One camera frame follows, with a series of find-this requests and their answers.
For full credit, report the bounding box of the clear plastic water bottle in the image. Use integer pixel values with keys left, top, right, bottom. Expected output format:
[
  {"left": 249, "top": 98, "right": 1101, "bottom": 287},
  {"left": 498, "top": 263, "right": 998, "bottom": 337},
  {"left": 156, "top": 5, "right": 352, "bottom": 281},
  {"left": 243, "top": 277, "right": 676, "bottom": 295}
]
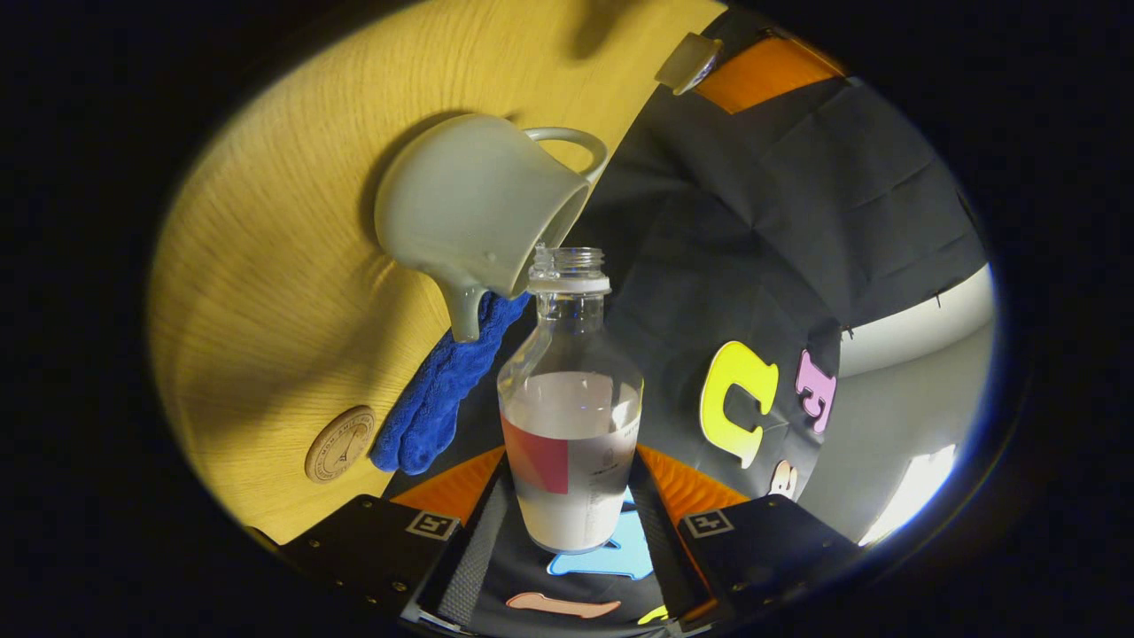
[{"left": 496, "top": 246, "right": 645, "bottom": 556}]

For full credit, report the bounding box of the black backdrop cloth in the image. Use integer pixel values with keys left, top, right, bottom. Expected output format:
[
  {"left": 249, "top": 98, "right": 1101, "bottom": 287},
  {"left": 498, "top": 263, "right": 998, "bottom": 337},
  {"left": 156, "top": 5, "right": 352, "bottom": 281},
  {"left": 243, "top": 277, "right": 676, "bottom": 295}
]
[{"left": 383, "top": 4, "right": 990, "bottom": 630}]

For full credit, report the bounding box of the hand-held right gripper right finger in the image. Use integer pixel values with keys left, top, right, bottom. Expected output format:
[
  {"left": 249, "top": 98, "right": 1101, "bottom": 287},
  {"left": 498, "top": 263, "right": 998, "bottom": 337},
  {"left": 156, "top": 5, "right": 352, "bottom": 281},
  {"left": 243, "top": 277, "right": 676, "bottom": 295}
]
[{"left": 631, "top": 443, "right": 862, "bottom": 632}]

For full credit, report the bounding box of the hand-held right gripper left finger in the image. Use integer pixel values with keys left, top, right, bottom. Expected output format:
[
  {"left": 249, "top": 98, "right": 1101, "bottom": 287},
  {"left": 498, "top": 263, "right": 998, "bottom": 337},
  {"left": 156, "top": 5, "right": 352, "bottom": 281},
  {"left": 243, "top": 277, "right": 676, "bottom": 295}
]
[{"left": 248, "top": 446, "right": 510, "bottom": 626}]

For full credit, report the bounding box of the blue folded towel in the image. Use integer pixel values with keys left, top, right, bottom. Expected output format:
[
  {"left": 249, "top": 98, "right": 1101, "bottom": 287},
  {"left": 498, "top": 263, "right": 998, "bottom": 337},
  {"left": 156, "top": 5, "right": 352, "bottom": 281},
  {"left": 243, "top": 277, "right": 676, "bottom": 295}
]
[{"left": 369, "top": 291, "right": 532, "bottom": 477}]

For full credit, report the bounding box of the white ceramic teacup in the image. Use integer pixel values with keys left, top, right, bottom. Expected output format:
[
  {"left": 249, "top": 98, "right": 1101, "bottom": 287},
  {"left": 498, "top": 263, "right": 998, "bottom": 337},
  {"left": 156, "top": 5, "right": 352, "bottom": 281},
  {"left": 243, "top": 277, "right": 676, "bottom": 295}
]
[{"left": 374, "top": 113, "right": 610, "bottom": 344}]

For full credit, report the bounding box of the round wooden coaster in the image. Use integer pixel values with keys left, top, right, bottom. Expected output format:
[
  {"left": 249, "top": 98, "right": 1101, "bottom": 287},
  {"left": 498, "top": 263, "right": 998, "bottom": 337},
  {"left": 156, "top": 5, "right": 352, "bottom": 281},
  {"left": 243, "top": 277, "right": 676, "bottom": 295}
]
[{"left": 304, "top": 405, "right": 377, "bottom": 485}]

